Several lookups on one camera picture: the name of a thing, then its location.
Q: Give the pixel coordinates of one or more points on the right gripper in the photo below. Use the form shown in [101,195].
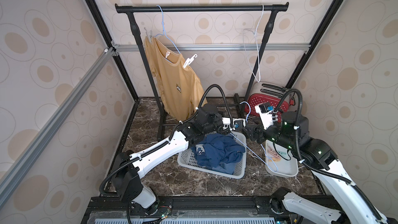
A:
[257,133]

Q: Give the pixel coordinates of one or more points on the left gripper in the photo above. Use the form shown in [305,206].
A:
[223,130]

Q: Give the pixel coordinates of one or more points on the dark blue t-shirt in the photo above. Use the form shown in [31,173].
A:
[217,148]

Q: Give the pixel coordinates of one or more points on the slate blue t-shirt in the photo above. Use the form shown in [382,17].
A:
[227,168]

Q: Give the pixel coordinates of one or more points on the tan yellow t-shirt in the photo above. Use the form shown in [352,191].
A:
[179,87]

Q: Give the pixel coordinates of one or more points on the white clothespin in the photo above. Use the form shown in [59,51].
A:
[188,61]

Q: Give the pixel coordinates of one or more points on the white wire hanger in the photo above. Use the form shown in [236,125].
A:
[257,77]

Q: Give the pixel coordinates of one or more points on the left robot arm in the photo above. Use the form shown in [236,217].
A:
[125,180]

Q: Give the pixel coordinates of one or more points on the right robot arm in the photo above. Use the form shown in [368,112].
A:
[284,125]

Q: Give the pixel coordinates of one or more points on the white plastic bin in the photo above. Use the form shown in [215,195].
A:
[286,167]

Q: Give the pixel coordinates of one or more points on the red toaster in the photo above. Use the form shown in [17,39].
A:
[264,92]

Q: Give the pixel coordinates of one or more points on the white plastic basket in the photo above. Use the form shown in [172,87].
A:
[186,159]

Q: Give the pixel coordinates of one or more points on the clear grey clothespin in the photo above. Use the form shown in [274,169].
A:
[148,34]

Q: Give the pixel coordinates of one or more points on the black clothes rack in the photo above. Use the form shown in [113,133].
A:
[131,10]

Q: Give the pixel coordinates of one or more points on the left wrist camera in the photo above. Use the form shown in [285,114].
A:
[240,123]

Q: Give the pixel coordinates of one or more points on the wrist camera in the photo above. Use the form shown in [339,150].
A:
[240,123]
[267,115]

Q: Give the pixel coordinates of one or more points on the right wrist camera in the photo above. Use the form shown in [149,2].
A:
[267,115]

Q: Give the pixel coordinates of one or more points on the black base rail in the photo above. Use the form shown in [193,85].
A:
[216,210]

